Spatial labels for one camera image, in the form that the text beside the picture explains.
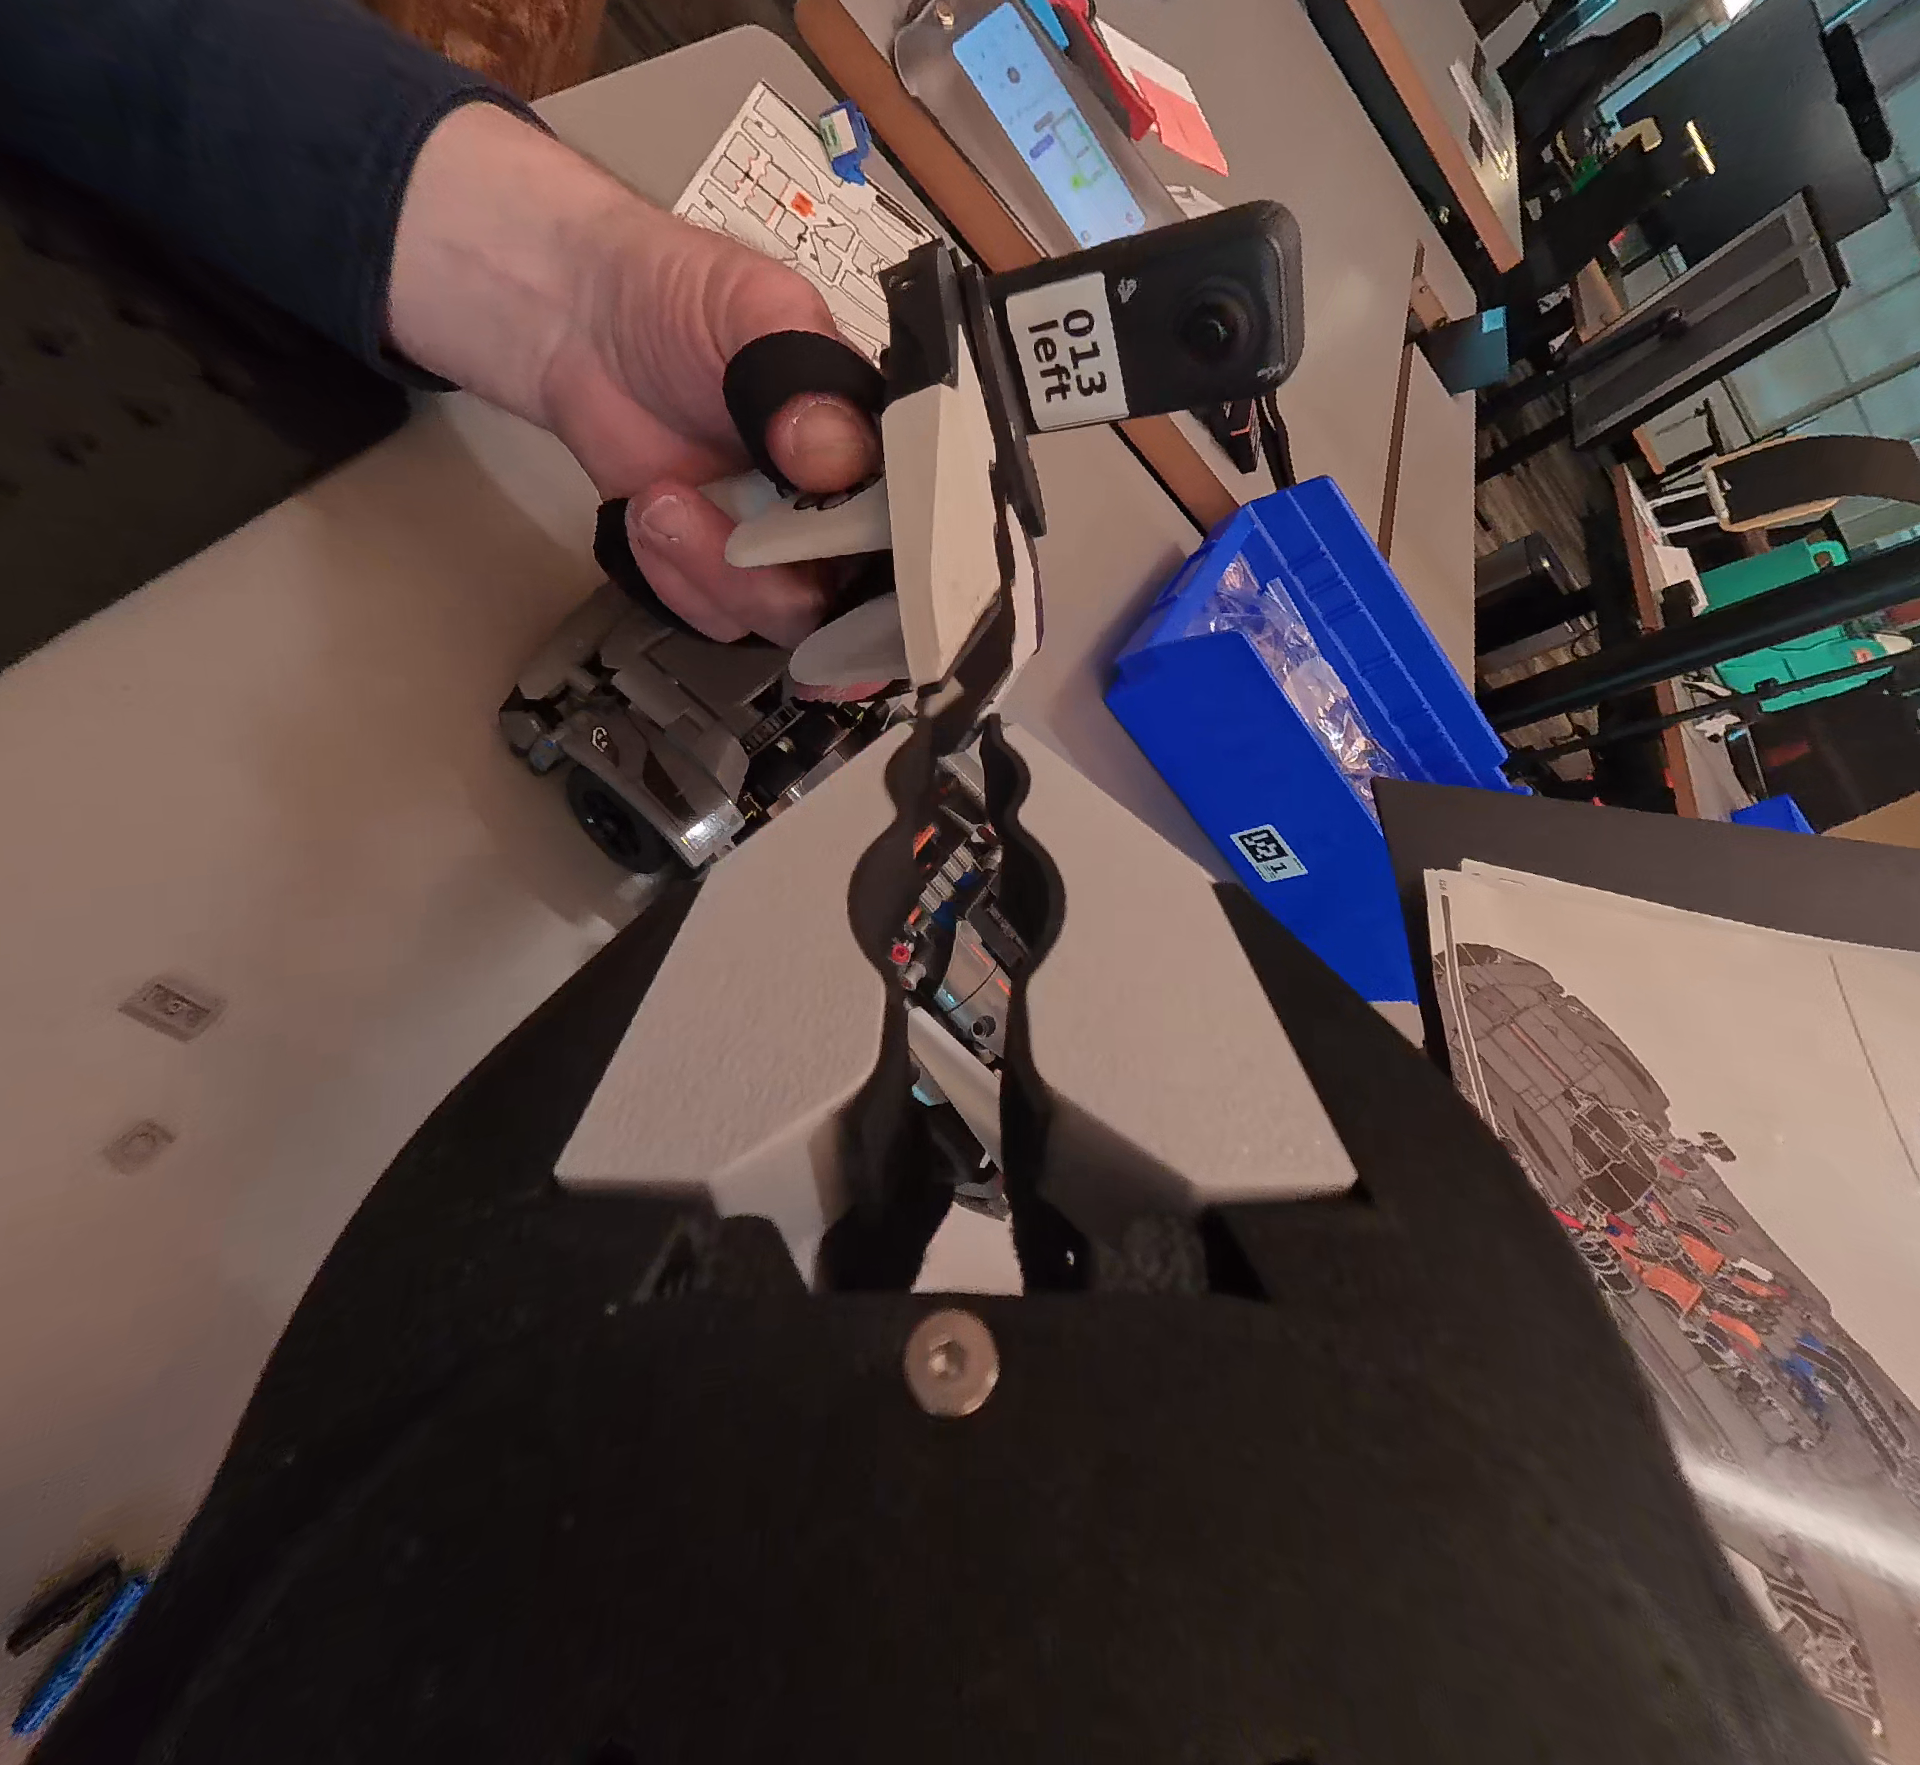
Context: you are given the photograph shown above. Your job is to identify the white sticker sheet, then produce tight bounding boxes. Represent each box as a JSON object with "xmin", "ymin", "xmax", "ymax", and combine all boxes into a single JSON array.
[{"xmin": 671, "ymin": 79, "xmax": 951, "ymax": 364}]

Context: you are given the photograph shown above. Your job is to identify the black perforated panel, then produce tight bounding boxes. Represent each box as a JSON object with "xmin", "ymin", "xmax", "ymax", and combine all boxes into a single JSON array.
[{"xmin": 1561, "ymin": 191, "xmax": 1850, "ymax": 450}]

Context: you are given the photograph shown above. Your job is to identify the black perforated mat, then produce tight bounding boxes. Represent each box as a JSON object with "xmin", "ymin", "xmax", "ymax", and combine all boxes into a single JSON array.
[{"xmin": 0, "ymin": 151, "xmax": 415, "ymax": 671}]

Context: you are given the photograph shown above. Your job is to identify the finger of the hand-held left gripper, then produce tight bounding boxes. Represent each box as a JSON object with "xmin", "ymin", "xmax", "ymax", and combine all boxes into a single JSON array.
[
  {"xmin": 967, "ymin": 537, "xmax": 1057, "ymax": 747},
  {"xmin": 882, "ymin": 377, "xmax": 1011, "ymax": 751}
]

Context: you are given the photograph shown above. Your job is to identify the person's left hand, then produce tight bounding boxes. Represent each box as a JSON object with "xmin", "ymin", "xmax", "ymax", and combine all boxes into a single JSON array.
[{"xmin": 392, "ymin": 102, "xmax": 910, "ymax": 708}]

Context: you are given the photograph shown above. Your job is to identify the black cardboard sheet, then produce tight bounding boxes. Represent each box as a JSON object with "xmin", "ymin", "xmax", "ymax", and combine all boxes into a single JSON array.
[{"xmin": 1372, "ymin": 774, "xmax": 1920, "ymax": 961}]

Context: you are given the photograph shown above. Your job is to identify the black metal pole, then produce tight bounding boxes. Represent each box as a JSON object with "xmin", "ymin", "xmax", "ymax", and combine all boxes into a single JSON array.
[{"xmin": 1477, "ymin": 541, "xmax": 1920, "ymax": 733}]

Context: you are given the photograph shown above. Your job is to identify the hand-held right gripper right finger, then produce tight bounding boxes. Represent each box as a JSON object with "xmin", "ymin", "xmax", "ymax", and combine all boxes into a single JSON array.
[{"xmin": 975, "ymin": 717, "xmax": 1370, "ymax": 1296}]

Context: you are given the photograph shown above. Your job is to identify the red clamp tool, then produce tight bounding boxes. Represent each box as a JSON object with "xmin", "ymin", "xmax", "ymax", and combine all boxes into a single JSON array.
[{"xmin": 995, "ymin": 0, "xmax": 1160, "ymax": 143}]

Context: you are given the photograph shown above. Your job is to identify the lego instruction booklet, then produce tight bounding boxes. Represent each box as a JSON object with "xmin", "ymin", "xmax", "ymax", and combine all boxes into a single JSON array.
[{"xmin": 1416, "ymin": 856, "xmax": 1920, "ymax": 1753}]

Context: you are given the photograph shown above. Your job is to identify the blue lego plate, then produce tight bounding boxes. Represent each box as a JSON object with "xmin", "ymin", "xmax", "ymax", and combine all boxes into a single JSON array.
[{"xmin": 6, "ymin": 1576, "xmax": 152, "ymax": 1740}]

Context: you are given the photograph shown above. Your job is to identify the grey lego car model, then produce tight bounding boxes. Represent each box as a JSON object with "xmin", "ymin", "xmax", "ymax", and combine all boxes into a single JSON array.
[{"xmin": 499, "ymin": 585, "xmax": 1061, "ymax": 1218}]

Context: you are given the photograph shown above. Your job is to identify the green plastic object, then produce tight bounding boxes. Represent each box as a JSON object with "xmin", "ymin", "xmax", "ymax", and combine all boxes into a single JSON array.
[{"xmin": 1695, "ymin": 533, "xmax": 1920, "ymax": 708}]

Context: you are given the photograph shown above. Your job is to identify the smartphone in metal holder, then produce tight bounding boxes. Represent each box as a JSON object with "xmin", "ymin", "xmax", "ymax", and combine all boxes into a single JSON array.
[{"xmin": 892, "ymin": 0, "xmax": 1188, "ymax": 253}]

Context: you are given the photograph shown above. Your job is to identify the blue storage bin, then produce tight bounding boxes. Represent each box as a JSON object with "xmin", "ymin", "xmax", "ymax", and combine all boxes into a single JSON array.
[{"xmin": 1105, "ymin": 473, "xmax": 1520, "ymax": 1004}]

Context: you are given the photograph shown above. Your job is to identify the wood-edged side table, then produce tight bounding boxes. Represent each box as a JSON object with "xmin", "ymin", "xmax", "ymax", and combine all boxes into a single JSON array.
[{"xmin": 793, "ymin": 0, "xmax": 1524, "ymax": 536}]

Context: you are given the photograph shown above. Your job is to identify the black chair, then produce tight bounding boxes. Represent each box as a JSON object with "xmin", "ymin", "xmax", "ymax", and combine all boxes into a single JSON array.
[{"xmin": 1642, "ymin": 431, "xmax": 1920, "ymax": 544}]

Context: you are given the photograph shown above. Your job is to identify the small dark box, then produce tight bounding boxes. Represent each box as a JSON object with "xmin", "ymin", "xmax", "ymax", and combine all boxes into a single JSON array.
[{"xmin": 1416, "ymin": 301, "xmax": 1510, "ymax": 394}]

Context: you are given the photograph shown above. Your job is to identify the red paper sheet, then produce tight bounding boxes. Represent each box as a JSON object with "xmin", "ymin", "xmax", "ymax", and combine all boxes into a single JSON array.
[{"xmin": 1125, "ymin": 53, "xmax": 1233, "ymax": 179}]

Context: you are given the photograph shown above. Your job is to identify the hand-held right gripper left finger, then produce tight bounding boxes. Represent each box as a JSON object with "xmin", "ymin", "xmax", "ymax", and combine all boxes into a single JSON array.
[{"xmin": 552, "ymin": 722, "xmax": 963, "ymax": 1294}]

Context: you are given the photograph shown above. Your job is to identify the black computer monitor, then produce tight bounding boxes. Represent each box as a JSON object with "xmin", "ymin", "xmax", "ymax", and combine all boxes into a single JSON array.
[{"xmin": 1613, "ymin": 0, "xmax": 1896, "ymax": 273}]

